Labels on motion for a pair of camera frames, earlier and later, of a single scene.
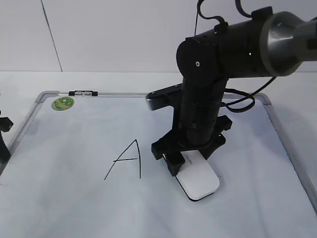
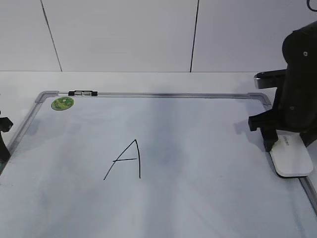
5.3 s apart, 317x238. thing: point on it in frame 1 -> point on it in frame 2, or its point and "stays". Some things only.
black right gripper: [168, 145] -> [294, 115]
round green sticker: [63, 103] stays
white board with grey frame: [81, 166] stays
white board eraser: [197, 178] -> [290, 156]
